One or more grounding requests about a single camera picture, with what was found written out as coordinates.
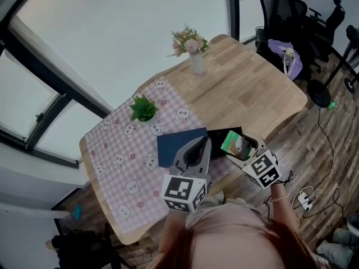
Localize green packet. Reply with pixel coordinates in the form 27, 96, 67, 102
220, 130, 256, 160

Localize grey round container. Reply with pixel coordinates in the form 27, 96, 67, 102
346, 214, 359, 232

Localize small green potted plant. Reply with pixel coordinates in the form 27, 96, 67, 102
128, 94, 160, 124

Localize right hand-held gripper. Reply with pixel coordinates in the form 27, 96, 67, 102
225, 132, 282, 190

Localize black mesh office chair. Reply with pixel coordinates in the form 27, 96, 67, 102
255, 0, 323, 81
308, 0, 346, 64

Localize pink checked tablecloth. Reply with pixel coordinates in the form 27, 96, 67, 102
85, 78, 233, 234

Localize person's grey trousers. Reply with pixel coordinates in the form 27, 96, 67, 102
193, 193, 247, 221

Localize black cable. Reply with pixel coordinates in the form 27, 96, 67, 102
307, 106, 336, 196
302, 188, 346, 224

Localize person's pink shirt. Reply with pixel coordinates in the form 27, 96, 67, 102
151, 203, 309, 269

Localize person's right forearm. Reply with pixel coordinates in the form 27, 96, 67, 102
269, 183, 300, 229

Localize black framed window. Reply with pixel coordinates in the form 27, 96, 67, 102
224, 0, 270, 43
0, 18, 113, 169

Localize person's left forearm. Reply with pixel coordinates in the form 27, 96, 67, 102
158, 208, 188, 260

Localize white vase with flowers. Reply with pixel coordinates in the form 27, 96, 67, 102
165, 24, 210, 75

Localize dark blue rectangular tray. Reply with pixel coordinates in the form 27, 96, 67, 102
156, 126, 242, 168

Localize small teal object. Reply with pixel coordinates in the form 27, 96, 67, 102
71, 205, 84, 220

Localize purple bag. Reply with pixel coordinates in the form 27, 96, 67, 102
268, 39, 304, 81

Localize white power strip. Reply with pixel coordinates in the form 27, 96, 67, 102
297, 193, 314, 211

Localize black coat rack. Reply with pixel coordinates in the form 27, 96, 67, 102
344, 77, 357, 94

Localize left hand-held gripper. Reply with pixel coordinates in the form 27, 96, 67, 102
160, 136, 213, 214

